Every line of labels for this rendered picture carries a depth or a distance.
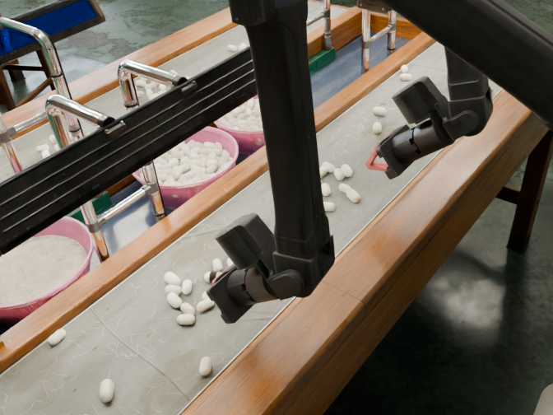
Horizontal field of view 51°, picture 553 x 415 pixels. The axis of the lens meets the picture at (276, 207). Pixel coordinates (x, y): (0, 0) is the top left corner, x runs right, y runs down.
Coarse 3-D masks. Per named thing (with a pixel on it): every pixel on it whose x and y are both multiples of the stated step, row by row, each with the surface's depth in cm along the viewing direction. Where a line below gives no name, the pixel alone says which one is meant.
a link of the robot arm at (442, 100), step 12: (420, 84) 98; (432, 84) 100; (396, 96) 100; (408, 96) 99; (420, 96) 99; (432, 96) 98; (444, 96) 101; (408, 108) 100; (420, 108) 99; (432, 108) 99; (444, 108) 99; (408, 120) 102; (444, 120) 98; (456, 120) 95; (468, 120) 94; (456, 132) 97; (468, 132) 95
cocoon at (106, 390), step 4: (104, 380) 92; (108, 380) 92; (112, 380) 93; (100, 384) 92; (104, 384) 91; (108, 384) 91; (112, 384) 92; (100, 388) 91; (104, 388) 91; (108, 388) 91; (112, 388) 91; (100, 392) 90; (104, 392) 90; (108, 392) 90; (112, 392) 91; (100, 396) 90; (104, 396) 90; (108, 396) 90; (112, 396) 91; (104, 400) 90; (108, 400) 90
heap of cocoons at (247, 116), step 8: (248, 104) 164; (256, 104) 164; (232, 112) 161; (240, 112) 162; (248, 112) 160; (256, 112) 160; (224, 120) 157; (232, 120) 158; (240, 120) 159; (248, 120) 159; (256, 120) 157; (240, 128) 154; (248, 128) 153; (256, 128) 153
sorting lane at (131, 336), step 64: (384, 128) 149; (256, 192) 132; (384, 192) 128; (192, 256) 116; (128, 320) 104; (256, 320) 102; (0, 384) 95; (64, 384) 94; (128, 384) 94; (192, 384) 93
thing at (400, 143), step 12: (396, 132) 110; (408, 132) 105; (384, 144) 107; (396, 144) 107; (408, 144) 104; (384, 156) 106; (396, 156) 107; (408, 156) 106; (420, 156) 105; (396, 168) 107
